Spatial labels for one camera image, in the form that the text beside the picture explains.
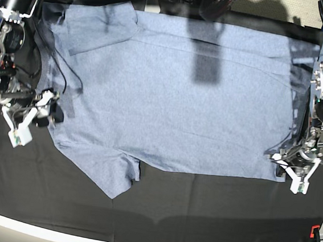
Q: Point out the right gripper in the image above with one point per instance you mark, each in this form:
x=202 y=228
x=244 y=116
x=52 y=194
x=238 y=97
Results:
x=24 y=108

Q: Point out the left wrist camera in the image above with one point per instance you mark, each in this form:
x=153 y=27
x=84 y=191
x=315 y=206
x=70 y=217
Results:
x=299 y=185

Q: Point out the black table cloth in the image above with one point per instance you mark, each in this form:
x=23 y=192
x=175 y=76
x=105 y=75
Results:
x=40 y=186

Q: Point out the blue-grey t-shirt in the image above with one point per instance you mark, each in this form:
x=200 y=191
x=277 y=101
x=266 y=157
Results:
x=182 y=95

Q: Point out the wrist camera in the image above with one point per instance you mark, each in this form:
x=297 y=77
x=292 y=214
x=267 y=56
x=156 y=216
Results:
x=299 y=185
x=20 y=136

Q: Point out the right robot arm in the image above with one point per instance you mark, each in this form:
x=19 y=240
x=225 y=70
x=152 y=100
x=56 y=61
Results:
x=13 y=35

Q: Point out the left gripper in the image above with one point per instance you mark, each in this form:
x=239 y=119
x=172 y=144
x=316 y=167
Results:
x=294 y=161

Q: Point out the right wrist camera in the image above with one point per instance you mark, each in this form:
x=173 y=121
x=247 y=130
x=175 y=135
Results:
x=20 y=136

